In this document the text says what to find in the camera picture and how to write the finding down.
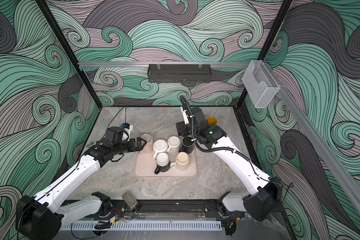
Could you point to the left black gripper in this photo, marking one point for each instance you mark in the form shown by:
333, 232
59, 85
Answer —
139, 146

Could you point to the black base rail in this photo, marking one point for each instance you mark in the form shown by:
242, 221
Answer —
199, 208

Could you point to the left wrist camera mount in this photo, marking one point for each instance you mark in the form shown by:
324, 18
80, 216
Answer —
127, 129

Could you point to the blue mug yellow inside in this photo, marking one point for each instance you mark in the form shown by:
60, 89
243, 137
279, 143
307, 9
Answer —
211, 120

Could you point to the black wire wall basket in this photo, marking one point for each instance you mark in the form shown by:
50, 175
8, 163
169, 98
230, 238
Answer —
179, 73

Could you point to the small metal device front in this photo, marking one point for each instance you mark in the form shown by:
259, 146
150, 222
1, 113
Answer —
130, 200

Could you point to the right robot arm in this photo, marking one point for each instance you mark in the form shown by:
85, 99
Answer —
262, 194

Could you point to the white ribbed-bottom mug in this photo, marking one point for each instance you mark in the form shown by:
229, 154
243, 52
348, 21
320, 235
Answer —
160, 146

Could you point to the clear acrylic wall holder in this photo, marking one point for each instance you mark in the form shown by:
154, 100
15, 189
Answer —
260, 83

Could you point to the pink iridescent mug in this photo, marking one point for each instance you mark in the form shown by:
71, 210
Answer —
148, 147

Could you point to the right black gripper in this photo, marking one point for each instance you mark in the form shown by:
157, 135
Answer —
183, 128

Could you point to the white slotted cable duct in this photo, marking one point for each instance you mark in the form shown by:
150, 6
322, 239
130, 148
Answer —
186, 225

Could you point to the black mug white base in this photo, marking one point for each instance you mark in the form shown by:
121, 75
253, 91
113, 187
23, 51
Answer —
163, 163

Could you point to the cream speckled mug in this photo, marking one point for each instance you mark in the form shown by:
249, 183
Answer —
182, 162

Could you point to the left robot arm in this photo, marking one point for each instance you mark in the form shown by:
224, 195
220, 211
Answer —
42, 216

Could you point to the black glossy mug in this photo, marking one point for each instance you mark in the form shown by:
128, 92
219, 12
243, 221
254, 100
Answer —
187, 145

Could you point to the tall white mug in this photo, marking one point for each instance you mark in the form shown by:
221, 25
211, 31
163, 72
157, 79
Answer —
174, 144

